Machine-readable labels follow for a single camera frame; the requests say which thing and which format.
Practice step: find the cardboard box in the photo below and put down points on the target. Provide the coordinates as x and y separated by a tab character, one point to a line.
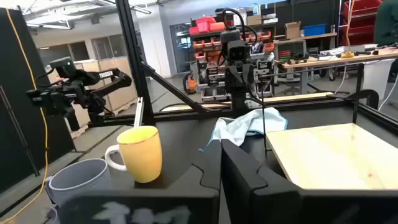
292	31

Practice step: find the plywood crate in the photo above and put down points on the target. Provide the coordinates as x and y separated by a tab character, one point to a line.
124	96

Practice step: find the silver angle bracket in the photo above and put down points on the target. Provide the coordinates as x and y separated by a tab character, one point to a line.
139	112

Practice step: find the black panel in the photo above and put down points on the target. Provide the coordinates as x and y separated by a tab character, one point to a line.
18	109

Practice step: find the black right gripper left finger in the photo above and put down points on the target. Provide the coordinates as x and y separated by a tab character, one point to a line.
186	205

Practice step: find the black clamp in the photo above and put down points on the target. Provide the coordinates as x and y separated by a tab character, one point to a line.
370	95

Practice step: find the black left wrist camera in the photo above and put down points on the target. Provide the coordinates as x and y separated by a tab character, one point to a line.
238	51

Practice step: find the blue plastic bin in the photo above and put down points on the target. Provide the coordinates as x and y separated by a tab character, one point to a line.
314	30

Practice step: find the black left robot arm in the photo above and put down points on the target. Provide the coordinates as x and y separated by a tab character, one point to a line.
238	101

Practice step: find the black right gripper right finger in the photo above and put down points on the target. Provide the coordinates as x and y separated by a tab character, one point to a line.
280	205

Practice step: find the red bin storage rack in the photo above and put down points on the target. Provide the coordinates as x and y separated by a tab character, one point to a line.
203	26

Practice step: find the black aluminium rig frame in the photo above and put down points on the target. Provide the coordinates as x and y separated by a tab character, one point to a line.
132	46

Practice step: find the white cabinet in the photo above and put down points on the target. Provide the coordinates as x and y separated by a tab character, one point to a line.
376	77

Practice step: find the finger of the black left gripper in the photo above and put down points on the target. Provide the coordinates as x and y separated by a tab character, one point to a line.
242	77
235	77

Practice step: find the wooden shelf board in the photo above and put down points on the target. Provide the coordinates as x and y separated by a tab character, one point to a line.
335	155

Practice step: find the grey mug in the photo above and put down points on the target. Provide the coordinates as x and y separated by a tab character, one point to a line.
81	183

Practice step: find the light blue cloth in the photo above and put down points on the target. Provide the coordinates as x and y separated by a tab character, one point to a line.
242	127

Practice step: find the red shelving unit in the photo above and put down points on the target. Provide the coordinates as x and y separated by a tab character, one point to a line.
360	31

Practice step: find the orange black machine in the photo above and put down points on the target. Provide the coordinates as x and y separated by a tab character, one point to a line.
191	84

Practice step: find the wooden workbench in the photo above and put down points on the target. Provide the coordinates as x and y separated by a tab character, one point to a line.
326	60

